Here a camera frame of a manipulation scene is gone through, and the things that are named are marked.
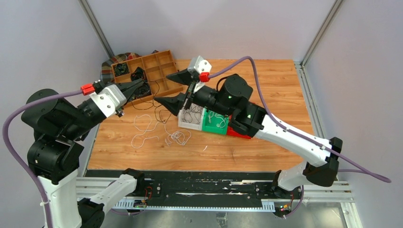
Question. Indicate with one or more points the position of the black coiled strap four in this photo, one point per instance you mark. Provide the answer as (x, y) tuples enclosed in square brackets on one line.
[(142, 91)]

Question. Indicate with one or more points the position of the plaid cloth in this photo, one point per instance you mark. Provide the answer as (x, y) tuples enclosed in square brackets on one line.
[(107, 67)]

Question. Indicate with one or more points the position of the white plastic bin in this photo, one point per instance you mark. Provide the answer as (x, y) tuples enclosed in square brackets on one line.
[(191, 118)]

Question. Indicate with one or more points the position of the green plastic bin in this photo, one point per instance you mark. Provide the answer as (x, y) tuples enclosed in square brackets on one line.
[(214, 122)]

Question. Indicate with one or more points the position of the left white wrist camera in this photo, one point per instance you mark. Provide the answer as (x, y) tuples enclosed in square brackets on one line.
[(105, 99)]

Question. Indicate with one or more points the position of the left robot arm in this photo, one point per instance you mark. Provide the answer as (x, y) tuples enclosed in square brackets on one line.
[(59, 127)]

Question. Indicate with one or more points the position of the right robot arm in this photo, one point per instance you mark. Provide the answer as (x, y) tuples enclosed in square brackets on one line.
[(246, 118)]

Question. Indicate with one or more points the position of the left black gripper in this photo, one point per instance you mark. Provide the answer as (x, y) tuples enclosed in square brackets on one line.
[(128, 88)]

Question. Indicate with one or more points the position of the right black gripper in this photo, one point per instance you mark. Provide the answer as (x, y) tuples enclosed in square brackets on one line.
[(174, 103)]

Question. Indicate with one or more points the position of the red plastic bin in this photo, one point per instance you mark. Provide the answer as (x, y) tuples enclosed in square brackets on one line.
[(232, 132)]

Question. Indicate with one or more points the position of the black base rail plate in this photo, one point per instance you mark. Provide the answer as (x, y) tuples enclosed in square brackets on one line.
[(210, 189)]

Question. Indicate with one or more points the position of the wooden compartment tray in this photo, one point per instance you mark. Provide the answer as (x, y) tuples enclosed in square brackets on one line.
[(159, 87)]

